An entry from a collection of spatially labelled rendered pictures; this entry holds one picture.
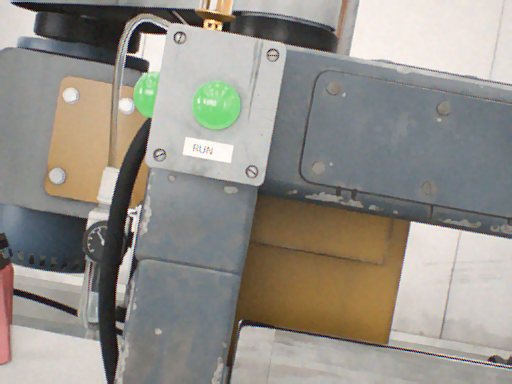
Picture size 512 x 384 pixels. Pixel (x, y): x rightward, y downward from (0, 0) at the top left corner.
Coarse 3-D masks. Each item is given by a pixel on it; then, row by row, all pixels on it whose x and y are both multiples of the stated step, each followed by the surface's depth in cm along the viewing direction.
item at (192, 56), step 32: (192, 32) 62; (224, 32) 62; (192, 64) 62; (224, 64) 62; (256, 64) 62; (160, 96) 62; (192, 96) 62; (256, 96) 62; (160, 128) 62; (192, 128) 62; (224, 128) 62; (256, 128) 62; (160, 160) 63; (192, 160) 62; (256, 160) 63
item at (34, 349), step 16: (16, 336) 84; (32, 336) 84; (48, 336) 84; (64, 336) 84; (16, 352) 84; (32, 352) 84; (48, 352) 84; (64, 352) 84; (80, 352) 84; (96, 352) 84; (0, 368) 84; (16, 368) 84; (32, 368) 84; (48, 368) 84; (64, 368) 84; (80, 368) 84; (96, 368) 84
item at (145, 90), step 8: (152, 72) 64; (144, 80) 63; (152, 80) 63; (136, 88) 64; (144, 88) 63; (152, 88) 63; (136, 96) 63; (144, 96) 63; (152, 96) 63; (136, 104) 64; (144, 104) 63; (152, 104) 63; (144, 112) 64; (152, 112) 64
